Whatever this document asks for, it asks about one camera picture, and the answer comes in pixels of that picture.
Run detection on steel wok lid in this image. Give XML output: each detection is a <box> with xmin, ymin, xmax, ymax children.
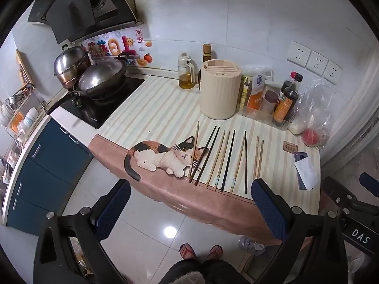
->
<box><xmin>77</xmin><ymin>59</ymin><xmax>127</xmax><ymax>91</ymax></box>

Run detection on colourful wall stickers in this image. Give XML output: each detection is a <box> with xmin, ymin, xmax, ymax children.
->
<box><xmin>81</xmin><ymin>30</ymin><xmax>153</xmax><ymax>67</ymax></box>

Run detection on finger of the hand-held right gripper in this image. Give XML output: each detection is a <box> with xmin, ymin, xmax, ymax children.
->
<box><xmin>322</xmin><ymin>176</ymin><xmax>356</xmax><ymax>214</ymax></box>
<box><xmin>359</xmin><ymin>172</ymin><xmax>379</xmax><ymax>198</ymax></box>

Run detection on metal dish rack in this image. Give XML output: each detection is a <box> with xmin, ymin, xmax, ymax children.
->
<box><xmin>0</xmin><ymin>83</ymin><xmax>49</xmax><ymax>149</ymax></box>

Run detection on person's left foot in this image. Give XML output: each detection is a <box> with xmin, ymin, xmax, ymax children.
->
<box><xmin>179</xmin><ymin>243</ymin><xmax>198</xmax><ymax>261</ymax></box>

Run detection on clear plastic organizer tray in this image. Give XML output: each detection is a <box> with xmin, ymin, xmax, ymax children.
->
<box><xmin>238</xmin><ymin>74</ymin><xmax>299</xmax><ymax>131</ymax></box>

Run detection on black range hood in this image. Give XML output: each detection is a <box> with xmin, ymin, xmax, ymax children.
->
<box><xmin>27</xmin><ymin>0</ymin><xmax>144</xmax><ymax>45</ymax></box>

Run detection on bag of white powder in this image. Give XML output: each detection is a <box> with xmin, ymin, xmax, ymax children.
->
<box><xmin>289</xmin><ymin>118</ymin><xmax>308</xmax><ymax>135</ymax></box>

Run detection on white bowl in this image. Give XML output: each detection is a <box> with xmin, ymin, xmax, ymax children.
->
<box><xmin>23</xmin><ymin>107</ymin><xmax>39</xmax><ymax>128</ymax></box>

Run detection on white paper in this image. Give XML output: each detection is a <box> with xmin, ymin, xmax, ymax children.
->
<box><xmin>294</xmin><ymin>157</ymin><xmax>322</xmax><ymax>191</ymax></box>

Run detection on dark brown chopstick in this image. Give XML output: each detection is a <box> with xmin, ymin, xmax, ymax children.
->
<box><xmin>194</xmin><ymin>127</ymin><xmax>221</xmax><ymax>186</ymax></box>
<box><xmin>189</xmin><ymin>125</ymin><xmax>217</xmax><ymax>183</ymax></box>

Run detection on stainless steel steamer pot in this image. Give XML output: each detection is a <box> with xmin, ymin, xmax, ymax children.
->
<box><xmin>53</xmin><ymin>44</ymin><xmax>92</xmax><ymax>91</ymax></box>

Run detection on person's right foot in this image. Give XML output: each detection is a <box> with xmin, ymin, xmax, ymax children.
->
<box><xmin>206</xmin><ymin>244</ymin><xmax>223</xmax><ymax>261</ymax></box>

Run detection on striped cat print table mat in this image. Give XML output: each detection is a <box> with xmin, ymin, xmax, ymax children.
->
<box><xmin>88</xmin><ymin>75</ymin><xmax>322</xmax><ymax>246</ymax></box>

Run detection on orange white seasoning packet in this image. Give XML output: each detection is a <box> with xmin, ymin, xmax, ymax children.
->
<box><xmin>247</xmin><ymin>72</ymin><xmax>267</xmax><ymax>110</ymax></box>

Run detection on white wall socket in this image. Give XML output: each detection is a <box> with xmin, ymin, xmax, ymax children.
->
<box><xmin>306</xmin><ymin>50</ymin><xmax>329</xmax><ymax>75</ymax></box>
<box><xmin>323</xmin><ymin>61</ymin><xmax>343</xmax><ymax>85</ymax></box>
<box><xmin>287</xmin><ymin>41</ymin><xmax>312</xmax><ymax>65</ymax></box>

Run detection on dark bottle with gold cap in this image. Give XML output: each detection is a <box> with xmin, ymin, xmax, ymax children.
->
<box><xmin>198</xmin><ymin>44</ymin><xmax>212</xmax><ymax>91</ymax></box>

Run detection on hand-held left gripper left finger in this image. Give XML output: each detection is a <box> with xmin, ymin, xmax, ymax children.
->
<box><xmin>33</xmin><ymin>178</ymin><xmax>131</xmax><ymax>284</ymax></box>

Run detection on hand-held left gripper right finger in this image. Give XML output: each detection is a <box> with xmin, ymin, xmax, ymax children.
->
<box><xmin>251</xmin><ymin>178</ymin><xmax>348</xmax><ymax>284</ymax></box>

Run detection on person's foot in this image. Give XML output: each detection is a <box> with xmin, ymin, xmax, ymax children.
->
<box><xmin>179</xmin><ymin>243</ymin><xmax>198</xmax><ymax>261</ymax></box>
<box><xmin>206</xmin><ymin>244</ymin><xmax>223</xmax><ymax>261</ymax></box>

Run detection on person's black trousers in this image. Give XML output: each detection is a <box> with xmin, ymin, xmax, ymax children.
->
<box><xmin>158</xmin><ymin>258</ymin><xmax>247</xmax><ymax>284</ymax></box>

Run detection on blue kitchen cabinet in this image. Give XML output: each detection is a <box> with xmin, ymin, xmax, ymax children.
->
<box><xmin>6</xmin><ymin>118</ymin><xmax>94</xmax><ymax>228</ymax></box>

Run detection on black cooktop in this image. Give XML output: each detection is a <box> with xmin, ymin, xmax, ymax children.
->
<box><xmin>55</xmin><ymin>75</ymin><xmax>146</xmax><ymax>130</ymax></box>

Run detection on reddish wooden chopstick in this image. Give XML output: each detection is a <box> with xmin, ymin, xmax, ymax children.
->
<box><xmin>188</xmin><ymin>121</ymin><xmax>200</xmax><ymax>179</ymax></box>

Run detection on beige utensil holder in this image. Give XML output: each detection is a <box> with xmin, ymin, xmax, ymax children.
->
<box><xmin>199</xmin><ymin>59</ymin><xmax>242</xmax><ymax>120</ymax></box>

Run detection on blue phone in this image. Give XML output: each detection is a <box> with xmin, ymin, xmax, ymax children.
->
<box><xmin>293</xmin><ymin>151</ymin><xmax>309</xmax><ymax>190</ymax></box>

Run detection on green yellow seasoning box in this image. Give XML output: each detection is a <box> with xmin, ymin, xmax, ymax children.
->
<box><xmin>239</xmin><ymin>75</ymin><xmax>252</xmax><ymax>107</ymax></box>

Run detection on orange label sauce bottle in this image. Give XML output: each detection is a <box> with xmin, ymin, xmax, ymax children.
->
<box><xmin>273</xmin><ymin>71</ymin><xmax>303</xmax><ymax>126</ymax></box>

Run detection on black chopstick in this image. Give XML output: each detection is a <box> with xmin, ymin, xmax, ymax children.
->
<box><xmin>221</xmin><ymin>130</ymin><xmax>235</xmax><ymax>193</ymax></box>
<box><xmin>244</xmin><ymin>130</ymin><xmax>248</xmax><ymax>195</ymax></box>

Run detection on wooden cutting board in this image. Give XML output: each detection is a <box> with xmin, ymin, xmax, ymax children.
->
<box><xmin>16</xmin><ymin>49</ymin><xmax>35</xmax><ymax>86</ymax></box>

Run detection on clear oil dispenser bottle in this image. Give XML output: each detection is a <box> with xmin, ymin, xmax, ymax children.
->
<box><xmin>178</xmin><ymin>52</ymin><xmax>196</xmax><ymax>90</ymax></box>

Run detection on jar with brown lid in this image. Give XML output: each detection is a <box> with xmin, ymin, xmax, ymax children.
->
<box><xmin>261</xmin><ymin>90</ymin><xmax>279</xmax><ymax>115</ymax></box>

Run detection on clear plastic bag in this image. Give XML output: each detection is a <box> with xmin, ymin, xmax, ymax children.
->
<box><xmin>289</xmin><ymin>78</ymin><xmax>335</xmax><ymax>148</ymax></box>

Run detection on patterned light wooden chopstick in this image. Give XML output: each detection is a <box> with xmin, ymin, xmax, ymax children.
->
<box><xmin>206</xmin><ymin>130</ymin><xmax>226</xmax><ymax>189</ymax></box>
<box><xmin>230</xmin><ymin>137</ymin><xmax>246</xmax><ymax>194</ymax></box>
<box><xmin>214</xmin><ymin>132</ymin><xmax>230</xmax><ymax>191</ymax></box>

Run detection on short light wooden chopstick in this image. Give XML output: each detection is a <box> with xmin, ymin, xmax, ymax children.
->
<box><xmin>253</xmin><ymin>136</ymin><xmax>259</xmax><ymax>181</ymax></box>
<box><xmin>257</xmin><ymin>140</ymin><xmax>264</xmax><ymax>180</ymax></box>

